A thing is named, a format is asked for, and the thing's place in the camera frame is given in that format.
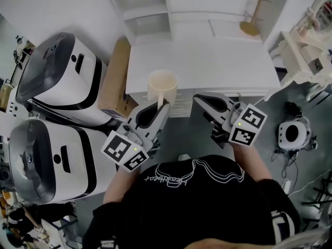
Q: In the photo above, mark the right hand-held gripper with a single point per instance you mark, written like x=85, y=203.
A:
x=249, y=123

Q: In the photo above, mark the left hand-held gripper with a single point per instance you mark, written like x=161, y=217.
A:
x=116, y=148

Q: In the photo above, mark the cream white cup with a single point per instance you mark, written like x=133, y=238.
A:
x=162, y=83

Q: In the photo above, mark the person's right forearm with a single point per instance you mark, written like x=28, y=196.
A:
x=249, y=162

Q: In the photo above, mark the person's left forearm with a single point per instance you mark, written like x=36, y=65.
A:
x=116, y=185

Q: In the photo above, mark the white paper label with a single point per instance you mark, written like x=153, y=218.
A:
x=181, y=104

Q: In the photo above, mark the person's white shoe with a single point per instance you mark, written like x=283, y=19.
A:
x=184, y=157

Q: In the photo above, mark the brown cardboard box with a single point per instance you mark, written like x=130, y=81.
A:
x=115, y=79

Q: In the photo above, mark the white round device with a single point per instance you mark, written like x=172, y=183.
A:
x=293, y=133

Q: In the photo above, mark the wooden mug stand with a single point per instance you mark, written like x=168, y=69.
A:
x=250, y=28

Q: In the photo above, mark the white and black machine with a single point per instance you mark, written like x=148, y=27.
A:
x=72, y=165
x=64, y=82

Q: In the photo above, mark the cream ornate dressing table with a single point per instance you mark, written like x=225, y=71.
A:
x=298, y=58

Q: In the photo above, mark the person's black printed shirt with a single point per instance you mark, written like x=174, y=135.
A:
x=194, y=211

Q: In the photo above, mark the white power adapter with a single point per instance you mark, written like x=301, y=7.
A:
x=287, y=186

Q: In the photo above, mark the black metal rack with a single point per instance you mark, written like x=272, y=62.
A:
x=320, y=201

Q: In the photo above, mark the cream framed oval mirror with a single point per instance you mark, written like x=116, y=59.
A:
x=324, y=12

